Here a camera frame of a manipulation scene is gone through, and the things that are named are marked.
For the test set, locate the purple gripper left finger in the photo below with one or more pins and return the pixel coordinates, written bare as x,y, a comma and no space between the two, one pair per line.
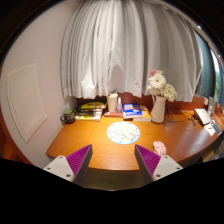
73,167

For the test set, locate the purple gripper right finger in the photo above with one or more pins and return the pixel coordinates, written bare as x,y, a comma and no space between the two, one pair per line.
152,166

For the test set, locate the round light blue mouse pad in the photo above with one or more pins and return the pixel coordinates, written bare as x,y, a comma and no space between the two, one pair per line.
123,133

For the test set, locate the orange book under blue book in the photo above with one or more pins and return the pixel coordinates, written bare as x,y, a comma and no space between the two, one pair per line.
145,115

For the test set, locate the dark green mug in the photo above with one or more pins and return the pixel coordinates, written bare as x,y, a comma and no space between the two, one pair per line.
68,116

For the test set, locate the yellow and black book stack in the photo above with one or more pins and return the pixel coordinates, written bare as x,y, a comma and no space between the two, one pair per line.
91,111

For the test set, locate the white ceramic vase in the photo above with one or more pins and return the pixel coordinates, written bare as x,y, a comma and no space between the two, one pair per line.
158,110

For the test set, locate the clear spray bottle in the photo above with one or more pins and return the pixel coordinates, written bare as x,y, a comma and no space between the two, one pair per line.
119,105

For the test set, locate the white cylindrical container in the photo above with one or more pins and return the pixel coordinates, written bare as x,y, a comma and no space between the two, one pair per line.
112,101

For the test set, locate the white paper sheet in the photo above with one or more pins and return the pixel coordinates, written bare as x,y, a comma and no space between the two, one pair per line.
209,128

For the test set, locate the white box device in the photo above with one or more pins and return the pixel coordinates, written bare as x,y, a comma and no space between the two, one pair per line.
203,116

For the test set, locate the white and pink flowers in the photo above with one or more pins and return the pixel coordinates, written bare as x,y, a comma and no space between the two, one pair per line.
158,86

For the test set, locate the white curtain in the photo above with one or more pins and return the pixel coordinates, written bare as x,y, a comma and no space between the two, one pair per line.
113,45

